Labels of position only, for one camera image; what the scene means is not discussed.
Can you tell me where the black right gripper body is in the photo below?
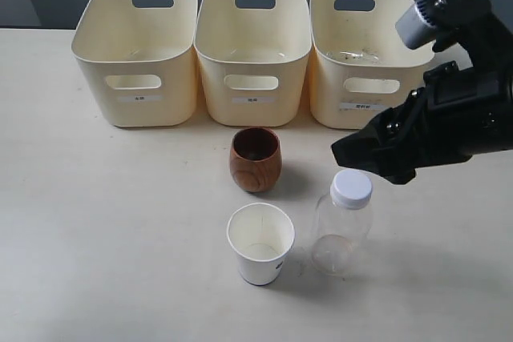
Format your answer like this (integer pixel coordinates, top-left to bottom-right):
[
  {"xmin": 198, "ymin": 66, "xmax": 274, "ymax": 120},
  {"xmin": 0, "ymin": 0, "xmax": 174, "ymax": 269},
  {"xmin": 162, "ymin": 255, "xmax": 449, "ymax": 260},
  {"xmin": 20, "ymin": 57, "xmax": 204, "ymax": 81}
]
[{"xmin": 400, "ymin": 61, "xmax": 512, "ymax": 170}]

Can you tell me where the clear plastic bottle white cap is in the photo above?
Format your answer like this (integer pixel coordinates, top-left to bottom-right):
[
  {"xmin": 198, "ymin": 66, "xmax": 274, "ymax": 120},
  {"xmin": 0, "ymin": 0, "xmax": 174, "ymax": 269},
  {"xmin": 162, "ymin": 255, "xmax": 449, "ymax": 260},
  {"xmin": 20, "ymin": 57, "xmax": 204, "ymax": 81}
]
[{"xmin": 309, "ymin": 169, "xmax": 373, "ymax": 276}]

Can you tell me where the brown wooden cup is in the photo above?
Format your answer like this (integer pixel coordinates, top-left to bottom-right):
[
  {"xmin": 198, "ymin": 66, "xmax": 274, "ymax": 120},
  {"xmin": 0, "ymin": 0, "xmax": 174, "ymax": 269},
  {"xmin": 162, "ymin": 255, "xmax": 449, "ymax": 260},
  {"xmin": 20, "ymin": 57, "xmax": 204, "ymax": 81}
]
[{"xmin": 229, "ymin": 127, "xmax": 282, "ymax": 193}]

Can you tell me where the white paper cup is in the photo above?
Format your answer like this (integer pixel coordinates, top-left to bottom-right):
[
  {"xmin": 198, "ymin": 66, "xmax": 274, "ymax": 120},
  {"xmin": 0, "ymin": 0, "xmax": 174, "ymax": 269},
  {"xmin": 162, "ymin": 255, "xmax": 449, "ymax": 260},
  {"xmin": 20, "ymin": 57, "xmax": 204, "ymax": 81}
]
[{"xmin": 226, "ymin": 203, "xmax": 296, "ymax": 286}]

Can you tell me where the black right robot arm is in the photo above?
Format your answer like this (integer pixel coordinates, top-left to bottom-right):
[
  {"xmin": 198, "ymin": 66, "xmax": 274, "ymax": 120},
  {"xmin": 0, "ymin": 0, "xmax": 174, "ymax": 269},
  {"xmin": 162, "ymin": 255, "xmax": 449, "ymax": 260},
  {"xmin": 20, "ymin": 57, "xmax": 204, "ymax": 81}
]
[{"xmin": 331, "ymin": 0, "xmax": 512, "ymax": 185}]

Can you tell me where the cream right plastic bin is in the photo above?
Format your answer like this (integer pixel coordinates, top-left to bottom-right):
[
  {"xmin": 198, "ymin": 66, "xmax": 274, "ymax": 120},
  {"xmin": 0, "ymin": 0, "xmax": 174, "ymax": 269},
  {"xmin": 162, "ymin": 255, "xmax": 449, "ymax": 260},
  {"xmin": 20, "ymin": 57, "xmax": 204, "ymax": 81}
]
[{"xmin": 308, "ymin": 0, "xmax": 434, "ymax": 130}]

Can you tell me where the cream plastic bin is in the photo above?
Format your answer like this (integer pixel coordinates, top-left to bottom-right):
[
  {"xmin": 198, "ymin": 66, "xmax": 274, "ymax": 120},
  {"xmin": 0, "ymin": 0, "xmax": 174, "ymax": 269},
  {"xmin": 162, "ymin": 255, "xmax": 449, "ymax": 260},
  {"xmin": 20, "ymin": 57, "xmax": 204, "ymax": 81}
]
[
  {"xmin": 71, "ymin": 0, "xmax": 198, "ymax": 127},
  {"xmin": 194, "ymin": 0, "xmax": 312, "ymax": 127},
  {"xmin": 308, "ymin": 0, "xmax": 434, "ymax": 130}
]

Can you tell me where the cream middle plastic bin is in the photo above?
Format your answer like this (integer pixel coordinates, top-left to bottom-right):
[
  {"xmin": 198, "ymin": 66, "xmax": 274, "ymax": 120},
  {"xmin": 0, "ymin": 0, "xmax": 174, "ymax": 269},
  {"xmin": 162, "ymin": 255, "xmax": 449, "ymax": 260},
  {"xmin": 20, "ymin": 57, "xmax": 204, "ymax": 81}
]
[{"xmin": 194, "ymin": 0, "xmax": 312, "ymax": 127}]

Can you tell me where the cream left plastic bin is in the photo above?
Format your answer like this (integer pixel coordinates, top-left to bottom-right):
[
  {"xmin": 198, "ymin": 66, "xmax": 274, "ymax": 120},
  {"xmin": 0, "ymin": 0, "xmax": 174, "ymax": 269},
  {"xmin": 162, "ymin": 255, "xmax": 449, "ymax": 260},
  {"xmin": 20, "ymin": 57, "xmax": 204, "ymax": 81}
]
[{"xmin": 71, "ymin": 0, "xmax": 198, "ymax": 127}]

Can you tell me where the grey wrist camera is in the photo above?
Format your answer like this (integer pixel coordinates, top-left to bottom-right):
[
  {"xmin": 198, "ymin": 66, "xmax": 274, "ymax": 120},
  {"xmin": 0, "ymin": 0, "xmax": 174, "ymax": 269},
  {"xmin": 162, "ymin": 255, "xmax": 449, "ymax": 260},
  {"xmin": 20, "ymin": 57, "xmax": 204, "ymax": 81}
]
[{"xmin": 395, "ymin": 3, "xmax": 437, "ymax": 50}]

